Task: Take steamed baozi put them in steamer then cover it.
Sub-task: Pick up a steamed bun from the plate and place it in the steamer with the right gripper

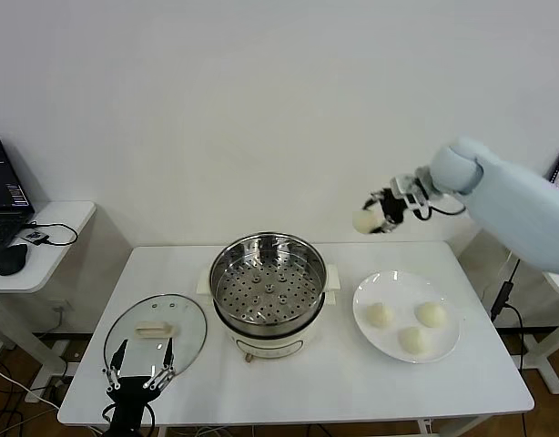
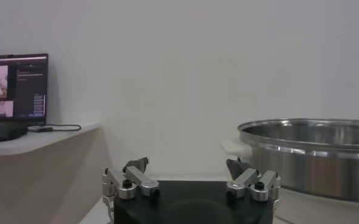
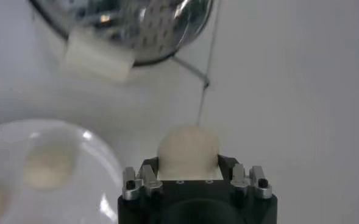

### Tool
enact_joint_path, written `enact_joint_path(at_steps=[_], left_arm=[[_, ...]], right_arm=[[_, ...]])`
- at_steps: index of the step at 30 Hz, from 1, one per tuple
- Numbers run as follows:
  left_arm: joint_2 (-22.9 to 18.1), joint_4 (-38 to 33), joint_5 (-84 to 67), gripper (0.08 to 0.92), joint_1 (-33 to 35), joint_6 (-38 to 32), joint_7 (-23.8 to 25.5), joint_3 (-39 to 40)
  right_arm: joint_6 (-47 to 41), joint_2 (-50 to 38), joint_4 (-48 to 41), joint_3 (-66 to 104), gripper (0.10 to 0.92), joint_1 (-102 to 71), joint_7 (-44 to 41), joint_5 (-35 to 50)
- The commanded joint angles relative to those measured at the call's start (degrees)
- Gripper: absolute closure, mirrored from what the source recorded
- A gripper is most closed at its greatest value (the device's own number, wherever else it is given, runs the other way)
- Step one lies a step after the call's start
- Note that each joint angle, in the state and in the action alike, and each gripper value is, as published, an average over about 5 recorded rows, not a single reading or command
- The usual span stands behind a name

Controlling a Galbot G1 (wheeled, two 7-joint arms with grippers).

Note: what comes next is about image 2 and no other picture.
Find white side table with mouse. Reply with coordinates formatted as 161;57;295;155
0;123;112;224

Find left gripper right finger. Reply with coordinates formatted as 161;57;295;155
226;158;282;202

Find stainless steel steamer basket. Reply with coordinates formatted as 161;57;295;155
221;118;359;203

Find cream electric cooking pot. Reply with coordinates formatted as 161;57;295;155
273;187;359;224

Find black usb adapter with cable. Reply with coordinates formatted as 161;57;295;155
27;123;82;133

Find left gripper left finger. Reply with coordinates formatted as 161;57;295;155
102;156;161;214

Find black computer mouse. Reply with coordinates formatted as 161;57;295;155
0;121;29;143

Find black laptop with dark screen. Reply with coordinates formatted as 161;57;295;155
0;53;49;124

